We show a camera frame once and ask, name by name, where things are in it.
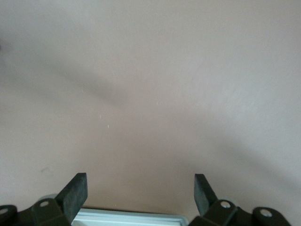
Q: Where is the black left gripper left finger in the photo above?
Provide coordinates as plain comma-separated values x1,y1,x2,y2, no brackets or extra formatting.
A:
0,172,88,226

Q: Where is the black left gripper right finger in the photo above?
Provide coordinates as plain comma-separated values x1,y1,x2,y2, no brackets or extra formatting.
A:
188,173,292,226

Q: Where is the white plastic drawer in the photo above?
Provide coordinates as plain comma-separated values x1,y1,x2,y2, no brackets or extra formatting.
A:
40,193,189,226

